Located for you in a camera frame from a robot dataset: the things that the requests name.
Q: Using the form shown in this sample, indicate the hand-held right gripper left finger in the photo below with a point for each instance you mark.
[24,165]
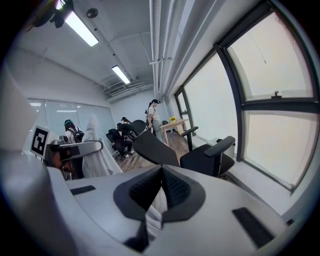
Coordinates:
[100,200]

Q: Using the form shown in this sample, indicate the ceiling tube light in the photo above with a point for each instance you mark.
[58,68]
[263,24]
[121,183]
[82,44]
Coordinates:
[121,74]
[80,27]

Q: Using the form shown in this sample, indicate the dark framed window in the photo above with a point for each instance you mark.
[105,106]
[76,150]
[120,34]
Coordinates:
[275,62]

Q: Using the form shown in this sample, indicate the white ceiling pipes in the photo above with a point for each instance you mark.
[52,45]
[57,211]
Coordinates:
[170,37]

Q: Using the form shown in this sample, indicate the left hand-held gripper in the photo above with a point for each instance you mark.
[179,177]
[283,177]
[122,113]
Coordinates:
[40,142]

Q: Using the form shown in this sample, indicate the light grey clothes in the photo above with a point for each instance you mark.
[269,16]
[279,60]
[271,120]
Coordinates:
[100,165]

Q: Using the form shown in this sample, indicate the yellow sunflower bunch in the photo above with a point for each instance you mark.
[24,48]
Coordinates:
[172,119]

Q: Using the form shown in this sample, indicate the person's white top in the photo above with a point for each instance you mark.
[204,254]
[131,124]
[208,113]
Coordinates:
[12,112]

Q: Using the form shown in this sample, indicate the round ceiling dome sensor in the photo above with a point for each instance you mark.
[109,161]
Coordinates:
[92,13]

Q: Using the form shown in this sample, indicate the black head-mounted camera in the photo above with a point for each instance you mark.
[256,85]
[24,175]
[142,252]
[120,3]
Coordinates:
[58,18]

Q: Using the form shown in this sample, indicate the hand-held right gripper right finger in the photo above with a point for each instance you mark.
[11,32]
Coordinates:
[220,212]

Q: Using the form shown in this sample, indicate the person's left hand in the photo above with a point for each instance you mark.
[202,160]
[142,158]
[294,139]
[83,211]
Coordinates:
[57,156]

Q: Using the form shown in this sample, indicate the black office chair with headrest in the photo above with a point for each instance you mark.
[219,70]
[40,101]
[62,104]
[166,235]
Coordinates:
[200,160]

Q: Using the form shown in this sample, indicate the white air duct vent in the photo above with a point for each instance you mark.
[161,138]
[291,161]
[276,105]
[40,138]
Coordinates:
[120,90]

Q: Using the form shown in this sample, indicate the light wooden table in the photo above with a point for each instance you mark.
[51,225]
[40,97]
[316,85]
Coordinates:
[181,121]

